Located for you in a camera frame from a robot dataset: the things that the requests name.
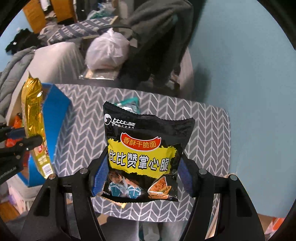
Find orange octopus chip bag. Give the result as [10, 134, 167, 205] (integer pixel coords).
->
[5, 113, 23, 148]

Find long gold snack pack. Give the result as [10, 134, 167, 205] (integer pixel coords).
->
[21, 74, 53, 179]

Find grey quilted duvet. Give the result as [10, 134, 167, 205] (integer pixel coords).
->
[0, 46, 37, 119]

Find black yellow noodle snack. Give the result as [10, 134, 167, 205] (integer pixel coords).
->
[103, 102, 195, 203]

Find white plastic bag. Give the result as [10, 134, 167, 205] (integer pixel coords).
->
[85, 28, 130, 70]

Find patterned low mattress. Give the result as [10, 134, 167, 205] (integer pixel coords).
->
[47, 16, 118, 45]

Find blue cardboard box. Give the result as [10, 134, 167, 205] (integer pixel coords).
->
[17, 83, 70, 187]

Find wooden louvered wardrobe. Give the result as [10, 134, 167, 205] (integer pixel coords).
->
[22, 0, 77, 34]

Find teal silver snack bag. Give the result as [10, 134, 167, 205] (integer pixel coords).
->
[115, 97, 140, 114]

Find grey checked seat cushion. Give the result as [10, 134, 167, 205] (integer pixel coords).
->
[79, 69, 119, 80]

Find black office chair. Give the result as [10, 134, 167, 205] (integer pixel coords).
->
[76, 22, 193, 93]

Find bed with grey sheet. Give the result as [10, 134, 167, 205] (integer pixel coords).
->
[5, 42, 84, 123]

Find black clothes pile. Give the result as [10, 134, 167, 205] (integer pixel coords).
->
[5, 28, 42, 55]

